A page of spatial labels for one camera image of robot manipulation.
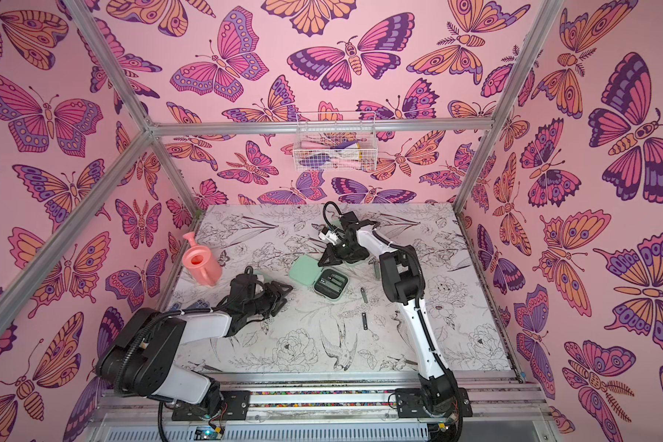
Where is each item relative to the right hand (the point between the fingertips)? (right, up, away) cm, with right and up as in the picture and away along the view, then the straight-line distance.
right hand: (322, 261), depth 102 cm
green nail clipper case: (-21, -5, -2) cm, 21 cm away
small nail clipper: (+15, -11, -7) cm, 20 cm away
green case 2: (+5, +14, -4) cm, 16 cm away
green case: (+2, -7, -6) cm, 10 cm away
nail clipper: (+20, -3, -2) cm, 20 cm away
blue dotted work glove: (-42, -14, -9) cm, 45 cm away
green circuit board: (-29, -42, -30) cm, 59 cm away
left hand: (-9, -9, -11) cm, 17 cm away
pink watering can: (-40, +1, -12) cm, 41 cm away
